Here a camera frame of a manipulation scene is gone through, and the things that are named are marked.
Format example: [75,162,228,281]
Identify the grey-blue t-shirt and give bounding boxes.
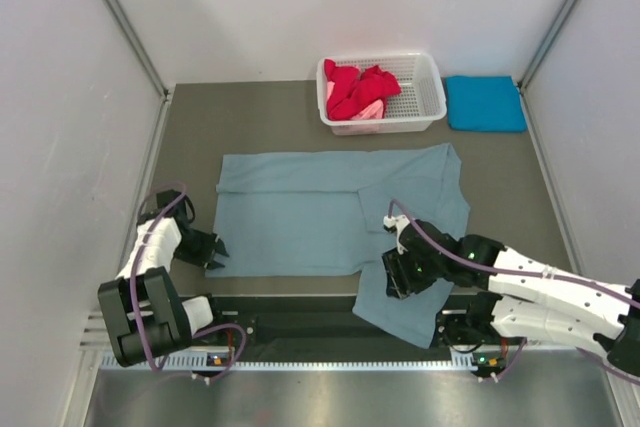
[207,143,470,348]

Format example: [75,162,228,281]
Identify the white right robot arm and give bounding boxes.
[382,215,639,377]

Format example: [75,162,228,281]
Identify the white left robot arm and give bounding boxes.
[97,189,228,370]

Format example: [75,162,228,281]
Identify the pink t-shirt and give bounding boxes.
[351,99,385,121]

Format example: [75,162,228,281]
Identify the white plastic laundry basket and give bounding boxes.
[316,52,447,135]

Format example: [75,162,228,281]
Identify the folded turquoise t-shirt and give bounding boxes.
[445,76,527,133]

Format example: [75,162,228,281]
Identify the red t-shirt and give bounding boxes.
[323,59,402,122]

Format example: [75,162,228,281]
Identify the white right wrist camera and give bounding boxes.
[383,215,411,254]

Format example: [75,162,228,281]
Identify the grey slotted cable duct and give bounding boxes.
[99,350,506,373]

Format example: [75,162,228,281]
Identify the aluminium front frame rail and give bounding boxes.
[79,309,626,352]

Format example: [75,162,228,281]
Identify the left aluminium corner post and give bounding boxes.
[102,0,169,98]

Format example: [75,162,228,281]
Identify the aluminium corner post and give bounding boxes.
[102,0,169,98]
[517,0,581,92]

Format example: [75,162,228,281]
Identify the right aluminium corner post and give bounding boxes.
[517,0,581,92]

